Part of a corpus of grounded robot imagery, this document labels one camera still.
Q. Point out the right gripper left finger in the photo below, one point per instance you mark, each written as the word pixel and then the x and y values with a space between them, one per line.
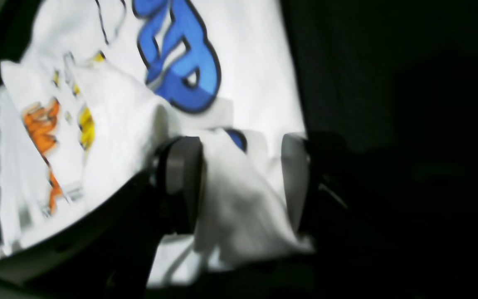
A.
pixel 111 250

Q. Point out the black table cloth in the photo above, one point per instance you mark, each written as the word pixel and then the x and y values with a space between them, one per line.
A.
pixel 389 91

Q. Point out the white t-shirt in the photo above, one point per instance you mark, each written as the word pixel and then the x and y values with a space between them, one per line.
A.
pixel 104 83

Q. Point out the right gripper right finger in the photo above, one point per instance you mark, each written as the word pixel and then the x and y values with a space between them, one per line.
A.
pixel 295 166

